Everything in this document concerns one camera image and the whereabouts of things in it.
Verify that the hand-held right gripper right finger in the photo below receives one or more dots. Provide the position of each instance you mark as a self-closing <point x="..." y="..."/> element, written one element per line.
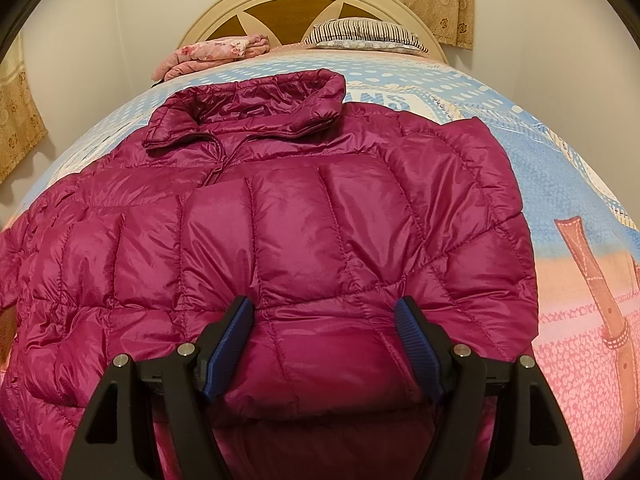
<point x="416" y="342"/>

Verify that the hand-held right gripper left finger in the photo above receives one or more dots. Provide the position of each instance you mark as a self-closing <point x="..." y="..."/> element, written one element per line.
<point x="229" y="342"/>

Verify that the magenta puffer jacket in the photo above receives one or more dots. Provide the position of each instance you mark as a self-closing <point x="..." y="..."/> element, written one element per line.
<point x="300" y="210"/>

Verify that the pink and blue printed bedspread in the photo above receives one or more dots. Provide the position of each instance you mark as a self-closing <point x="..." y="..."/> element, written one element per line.
<point x="575" y="210"/>

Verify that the pink floral folded blanket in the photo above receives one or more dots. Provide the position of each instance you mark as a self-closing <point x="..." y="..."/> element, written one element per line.
<point x="210" y="52"/>

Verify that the striped pillow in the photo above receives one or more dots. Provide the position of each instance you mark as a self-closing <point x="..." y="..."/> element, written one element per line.
<point x="360" y="30"/>

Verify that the cream wooden headboard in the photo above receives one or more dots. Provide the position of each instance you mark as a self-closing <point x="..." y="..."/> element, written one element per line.
<point x="220" y="15"/>

